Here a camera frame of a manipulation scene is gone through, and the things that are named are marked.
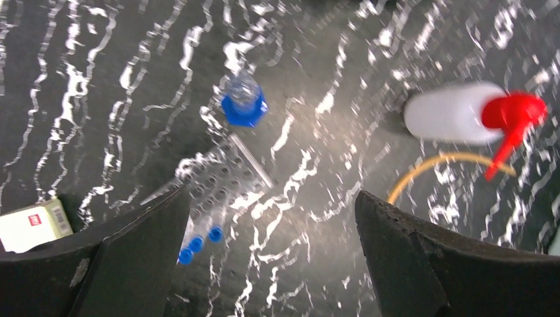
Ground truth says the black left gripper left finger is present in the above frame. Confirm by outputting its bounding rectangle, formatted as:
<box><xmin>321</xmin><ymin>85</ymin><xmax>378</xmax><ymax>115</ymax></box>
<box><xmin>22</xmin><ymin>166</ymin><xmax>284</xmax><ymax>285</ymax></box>
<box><xmin>1</xmin><ymin>186</ymin><xmax>190</xmax><ymax>316</ymax></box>

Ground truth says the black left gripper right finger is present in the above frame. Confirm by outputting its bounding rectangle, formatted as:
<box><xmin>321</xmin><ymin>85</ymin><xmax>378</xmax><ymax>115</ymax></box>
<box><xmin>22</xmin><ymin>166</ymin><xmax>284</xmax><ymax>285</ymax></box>
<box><xmin>354</xmin><ymin>190</ymin><xmax>559</xmax><ymax>316</ymax></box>

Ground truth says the test tube with blue cap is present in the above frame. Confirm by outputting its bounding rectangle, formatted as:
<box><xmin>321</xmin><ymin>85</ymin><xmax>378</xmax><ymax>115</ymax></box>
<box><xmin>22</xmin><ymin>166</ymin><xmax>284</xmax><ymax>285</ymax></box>
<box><xmin>207</xmin><ymin>207</ymin><xmax>227</xmax><ymax>243</ymax></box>

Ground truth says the test tube in rack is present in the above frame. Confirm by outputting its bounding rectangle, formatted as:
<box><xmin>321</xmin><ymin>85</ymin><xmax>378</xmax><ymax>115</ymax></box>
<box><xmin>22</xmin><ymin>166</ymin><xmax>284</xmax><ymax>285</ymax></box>
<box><xmin>177</xmin><ymin>219</ymin><xmax>193</xmax><ymax>265</ymax></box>

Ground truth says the yellow rubber tube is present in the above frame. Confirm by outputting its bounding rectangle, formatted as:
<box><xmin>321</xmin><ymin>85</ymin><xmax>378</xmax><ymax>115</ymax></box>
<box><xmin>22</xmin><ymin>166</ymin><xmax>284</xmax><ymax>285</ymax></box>
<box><xmin>386</xmin><ymin>152</ymin><xmax>493</xmax><ymax>204</ymax></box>

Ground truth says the white green small box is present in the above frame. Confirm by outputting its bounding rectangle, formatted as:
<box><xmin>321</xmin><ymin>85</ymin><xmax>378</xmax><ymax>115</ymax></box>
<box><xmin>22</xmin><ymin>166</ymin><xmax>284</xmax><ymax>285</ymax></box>
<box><xmin>1</xmin><ymin>198</ymin><xmax>74</xmax><ymax>254</ymax></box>

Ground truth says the clear test tube rack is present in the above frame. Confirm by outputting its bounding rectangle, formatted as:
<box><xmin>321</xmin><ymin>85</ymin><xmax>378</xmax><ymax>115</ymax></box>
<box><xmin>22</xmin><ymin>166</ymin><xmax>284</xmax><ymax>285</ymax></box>
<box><xmin>141</xmin><ymin>133</ymin><xmax>274</xmax><ymax>217</ymax></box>

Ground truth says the teal plastic bin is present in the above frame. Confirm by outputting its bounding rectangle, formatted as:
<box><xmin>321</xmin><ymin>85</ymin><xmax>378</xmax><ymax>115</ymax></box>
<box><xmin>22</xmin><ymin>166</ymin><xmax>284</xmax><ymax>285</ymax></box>
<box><xmin>546</xmin><ymin>227</ymin><xmax>560</xmax><ymax>256</ymax></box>

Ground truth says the white squeeze bottle red cap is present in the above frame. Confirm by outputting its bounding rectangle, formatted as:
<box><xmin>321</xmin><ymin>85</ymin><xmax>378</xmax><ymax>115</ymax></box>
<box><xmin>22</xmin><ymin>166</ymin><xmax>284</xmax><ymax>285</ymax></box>
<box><xmin>403</xmin><ymin>81</ymin><xmax>547</xmax><ymax>180</ymax></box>

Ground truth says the graduated cylinder blue base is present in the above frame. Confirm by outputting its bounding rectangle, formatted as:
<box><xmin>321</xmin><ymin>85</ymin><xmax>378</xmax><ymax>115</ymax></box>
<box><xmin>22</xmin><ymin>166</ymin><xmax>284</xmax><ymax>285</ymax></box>
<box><xmin>221</xmin><ymin>70</ymin><xmax>269</xmax><ymax>127</ymax></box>

